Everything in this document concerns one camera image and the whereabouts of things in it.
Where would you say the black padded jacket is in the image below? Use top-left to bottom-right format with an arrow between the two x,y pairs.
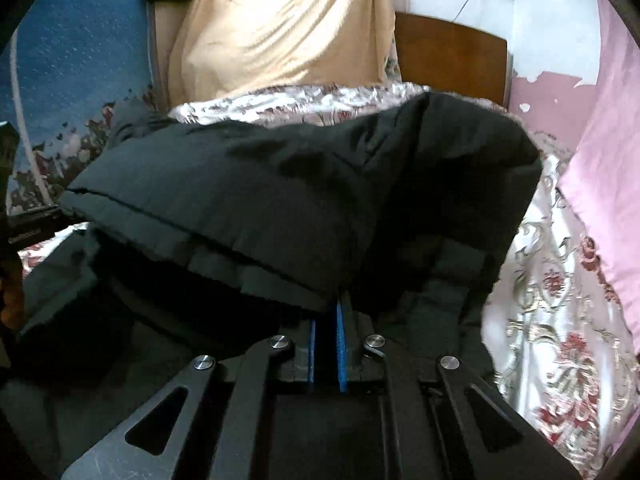
1,92 -> 541,479

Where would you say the floral satin bedspread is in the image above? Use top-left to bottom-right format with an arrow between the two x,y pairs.
14,81 -> 640,478

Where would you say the pink satin curtain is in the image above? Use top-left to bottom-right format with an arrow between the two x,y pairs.
561,0 -> 639,349

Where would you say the brown wooden headboard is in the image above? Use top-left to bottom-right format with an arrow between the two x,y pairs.
395,12 -> 508,105

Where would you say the beige draped cloth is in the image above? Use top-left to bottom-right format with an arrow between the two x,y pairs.
168,0 -> 395,106

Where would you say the white cable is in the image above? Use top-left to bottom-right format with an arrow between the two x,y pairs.
8,29 -> 56,206

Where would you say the blue patterned wall hanging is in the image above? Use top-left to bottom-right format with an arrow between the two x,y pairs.
1,0 -> 155,214

